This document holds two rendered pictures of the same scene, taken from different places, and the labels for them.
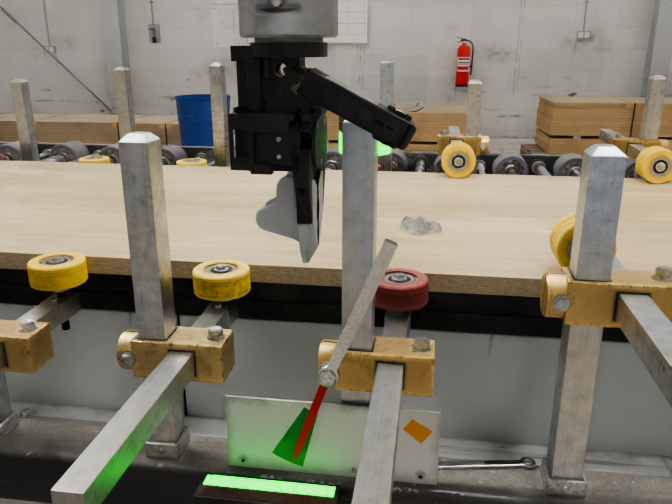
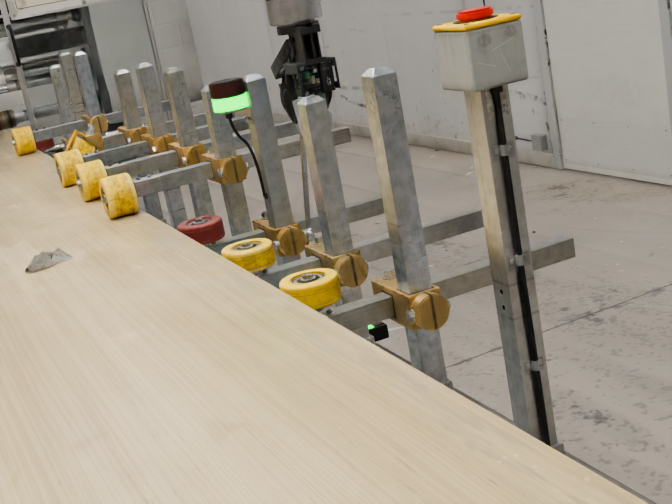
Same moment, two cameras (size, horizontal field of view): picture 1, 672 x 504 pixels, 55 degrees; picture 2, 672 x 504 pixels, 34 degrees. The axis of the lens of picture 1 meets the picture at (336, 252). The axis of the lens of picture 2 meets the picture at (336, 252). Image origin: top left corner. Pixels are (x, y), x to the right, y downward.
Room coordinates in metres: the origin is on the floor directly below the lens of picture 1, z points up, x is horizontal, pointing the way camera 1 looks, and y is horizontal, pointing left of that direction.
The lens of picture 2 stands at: (1.55, 1.64, 1.32)
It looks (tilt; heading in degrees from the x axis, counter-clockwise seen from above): 15 degrees down; 240
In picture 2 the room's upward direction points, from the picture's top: 11 degrees counter-clockwise
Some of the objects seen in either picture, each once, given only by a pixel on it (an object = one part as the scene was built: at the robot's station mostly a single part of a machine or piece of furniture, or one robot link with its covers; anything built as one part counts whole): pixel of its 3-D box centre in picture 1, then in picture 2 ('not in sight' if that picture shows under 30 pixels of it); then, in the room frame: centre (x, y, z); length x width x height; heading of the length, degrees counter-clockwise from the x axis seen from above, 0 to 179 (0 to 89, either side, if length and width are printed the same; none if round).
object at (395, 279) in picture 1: (398, 313); (205, 249); (0.82, -0.09, 0.85); 0.08 x 0.08 x 0.11
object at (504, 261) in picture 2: not in sight; (514, 281); (0.80, 0.73, 0.93); 0.05 x 0.04 x 0.45; 82
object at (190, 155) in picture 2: not in sight; (189, 155); (0.61, -0.54, 0.95); 0.13 x 0.06 x 0.05; 82
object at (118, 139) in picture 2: not in sight; (168, 127); (0.44, -1.04, 0.95); 0.36 x 0.03 x 0.03; 172
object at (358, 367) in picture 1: (376, 362); (278, 236); (0.69, -0.05, 0.85); 0.13 x 0.06 x 0.05; 82
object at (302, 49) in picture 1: (282, 109); (305, 59); (0.62, 0.05, 1.15); 0.09 x 0.08 x 0.12; 82
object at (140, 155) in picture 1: (157, 328); (338, 247); (0.73, 0.22, 0.87); 0.03 x 0.03 x 0.48; 82
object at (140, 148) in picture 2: not in sight; (169, 140); (0.54, -0.80, 0.95); 0.50 x 0.04 x 0.04; 172
